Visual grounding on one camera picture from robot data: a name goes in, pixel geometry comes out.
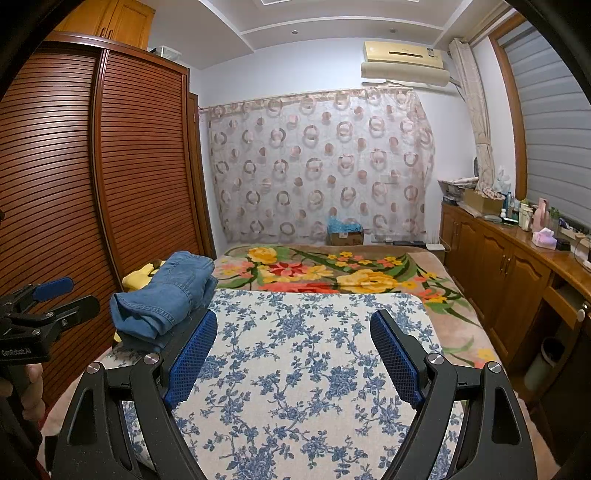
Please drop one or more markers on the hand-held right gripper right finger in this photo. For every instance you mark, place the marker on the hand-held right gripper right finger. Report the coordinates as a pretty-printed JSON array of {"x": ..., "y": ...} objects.
[{"x": 399, "y": 355}]

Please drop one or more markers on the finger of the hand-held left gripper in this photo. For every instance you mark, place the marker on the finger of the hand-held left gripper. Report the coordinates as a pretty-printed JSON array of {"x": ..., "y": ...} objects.
[
  {"x": 53, "y": 287},
  {"x": 78, "y": 308}
]

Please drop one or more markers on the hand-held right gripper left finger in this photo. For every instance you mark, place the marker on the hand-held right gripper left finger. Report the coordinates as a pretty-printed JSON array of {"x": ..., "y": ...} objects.
[{"x": 191, "y": 355}]

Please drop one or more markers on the blue denim pants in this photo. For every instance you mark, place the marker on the blue denim pants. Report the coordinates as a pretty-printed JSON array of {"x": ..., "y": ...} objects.
[{"x": 161, "y": 295}]

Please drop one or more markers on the person's left hand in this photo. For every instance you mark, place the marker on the person's left hand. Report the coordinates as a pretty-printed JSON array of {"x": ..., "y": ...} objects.
[{"x": 33, "y": 392}]

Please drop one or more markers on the yellow plush toy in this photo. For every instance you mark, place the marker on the yellow plush toy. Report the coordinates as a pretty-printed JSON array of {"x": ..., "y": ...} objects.
[{"x": 138, "y": 277}]

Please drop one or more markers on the black flat device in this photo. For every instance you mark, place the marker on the black flat device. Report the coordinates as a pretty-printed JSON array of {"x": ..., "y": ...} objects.
[{"x": 408, "y": 242}]

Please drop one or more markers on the colourful floral blanket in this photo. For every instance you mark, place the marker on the colourful floral blanket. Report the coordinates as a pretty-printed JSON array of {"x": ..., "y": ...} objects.
[{"x": 323, "y": 267}]

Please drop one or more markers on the cardboard box with blue filling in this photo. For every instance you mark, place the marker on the cardboard box with blue filling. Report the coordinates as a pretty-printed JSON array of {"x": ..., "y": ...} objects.
[{"x": 346, "y": 237}]

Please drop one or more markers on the wooden sideboard cabinet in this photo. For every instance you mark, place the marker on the wooden sideboard cabinet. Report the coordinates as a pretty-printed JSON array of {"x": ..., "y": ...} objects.
[{"x": 498, "y": 267}]

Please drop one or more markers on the pale green waste bin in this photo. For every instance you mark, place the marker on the pale green waste bin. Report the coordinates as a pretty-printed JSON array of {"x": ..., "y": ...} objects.
[{"x": 540, "y": 374}]

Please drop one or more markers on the open cardboard box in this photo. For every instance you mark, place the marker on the open cardboard box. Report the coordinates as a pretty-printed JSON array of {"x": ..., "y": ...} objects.
[{"x": 480, "y": 203}]

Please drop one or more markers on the pink tissue box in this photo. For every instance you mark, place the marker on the pink tissue box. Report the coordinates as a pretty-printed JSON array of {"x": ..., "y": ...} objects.
[{"x": 544, "y": 239}]

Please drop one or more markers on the white cosmetic jar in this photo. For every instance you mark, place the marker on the white cosmetic jar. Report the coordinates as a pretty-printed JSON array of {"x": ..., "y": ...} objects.
[{"x": 526, "y": 217}]

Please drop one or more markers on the small black box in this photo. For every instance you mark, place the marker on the small black box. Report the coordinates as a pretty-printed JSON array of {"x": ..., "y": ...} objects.
[{"x": 563, "y": 245}]

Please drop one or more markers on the circle-patterned sheer curtain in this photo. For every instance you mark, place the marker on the circle-patterned sheer curtain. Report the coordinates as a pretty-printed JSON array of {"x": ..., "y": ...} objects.
[{"x": 314, "y": 175}]

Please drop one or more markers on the pink bottle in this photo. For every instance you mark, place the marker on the pink bottle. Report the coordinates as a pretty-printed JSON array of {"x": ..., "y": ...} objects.
[{"x": 541, "y": 212}]

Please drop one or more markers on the beige window drape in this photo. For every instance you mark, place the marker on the beige window drape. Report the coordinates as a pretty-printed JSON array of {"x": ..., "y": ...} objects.
[{"x": 475, "y": 115}]

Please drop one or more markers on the white storage box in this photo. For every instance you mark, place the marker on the white storage box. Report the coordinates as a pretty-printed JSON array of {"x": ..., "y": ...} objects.
[{"x": 166, "y": 52}]

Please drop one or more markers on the grey window blind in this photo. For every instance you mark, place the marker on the grey window blind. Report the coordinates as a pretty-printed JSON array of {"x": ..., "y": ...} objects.
[{"x": 554, "y": 138}]

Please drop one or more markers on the wooden overhead cabinet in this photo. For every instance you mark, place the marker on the wooden overhead cabinet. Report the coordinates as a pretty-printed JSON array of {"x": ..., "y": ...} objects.
[{"x": 106, "y": 21}]

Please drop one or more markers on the white air conditioner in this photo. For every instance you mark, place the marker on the white air conditioner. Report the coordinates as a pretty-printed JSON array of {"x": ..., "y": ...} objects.
[{"x": 401, "y": 55}]

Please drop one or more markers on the wooden window frame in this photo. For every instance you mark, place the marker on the wooden window frame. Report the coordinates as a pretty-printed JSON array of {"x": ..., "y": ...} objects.
[{"x": 508, "y": 115}]

